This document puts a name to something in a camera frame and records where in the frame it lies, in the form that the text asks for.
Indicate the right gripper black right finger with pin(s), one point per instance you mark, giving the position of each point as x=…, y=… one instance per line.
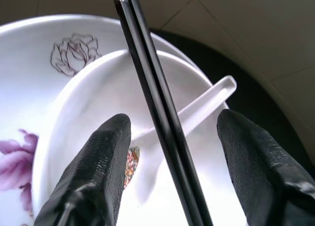
x=258, y=174

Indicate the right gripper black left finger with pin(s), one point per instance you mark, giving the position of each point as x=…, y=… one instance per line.
x=93, y=174

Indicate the black chopstick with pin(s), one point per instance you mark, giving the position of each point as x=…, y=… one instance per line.
x=155, y=112
x=169, y=112

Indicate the white ceramic spoon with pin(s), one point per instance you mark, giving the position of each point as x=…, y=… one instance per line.
x=209, y=98

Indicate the white ceramic bowl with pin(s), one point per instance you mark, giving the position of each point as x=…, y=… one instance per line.
x=98, y=93

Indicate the white plate purple flower print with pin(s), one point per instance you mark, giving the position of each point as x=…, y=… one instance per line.
x=24, y=75

